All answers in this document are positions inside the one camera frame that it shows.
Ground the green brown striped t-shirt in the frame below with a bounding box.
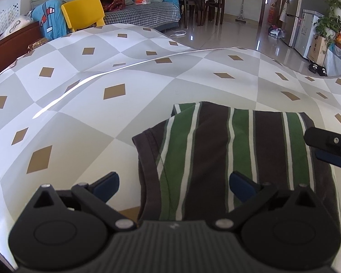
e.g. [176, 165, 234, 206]
[132, 102, 341, 222]

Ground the checkered diamond pattern tablecloth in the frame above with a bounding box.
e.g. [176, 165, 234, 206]
[0, 24, 341, 264]

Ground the cardboard box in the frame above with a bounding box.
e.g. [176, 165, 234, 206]
[307, 36, 328, 67]

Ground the green potted plant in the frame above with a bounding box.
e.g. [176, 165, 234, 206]
[315, 0, 341, 45]

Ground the white refrigerator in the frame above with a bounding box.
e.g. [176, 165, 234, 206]
[282, 0, 328, 58]

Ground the floor mop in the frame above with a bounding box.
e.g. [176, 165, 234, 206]
[235, 0, 246, 24]

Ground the dark wooden cabinet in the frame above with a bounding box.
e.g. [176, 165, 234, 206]
[0, 22, 42, 72]

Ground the blue cartoon blanket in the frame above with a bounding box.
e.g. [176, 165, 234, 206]
[26, 0, 68, 41]

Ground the yellow plastic chair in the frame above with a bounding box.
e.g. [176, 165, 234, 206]
[61, 0, 105, 32]

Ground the checkered sofa bed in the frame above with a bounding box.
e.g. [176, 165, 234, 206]
[104, 2, 181, 31]

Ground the orange snack packet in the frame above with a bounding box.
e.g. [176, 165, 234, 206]
[135, 0, 151, 5]

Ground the dark wooden dining chair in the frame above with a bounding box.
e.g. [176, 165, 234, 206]
[204, 0, 225, 25]

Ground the white perforated laundry basket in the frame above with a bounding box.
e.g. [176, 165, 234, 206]
[0, 0, 21, 34]

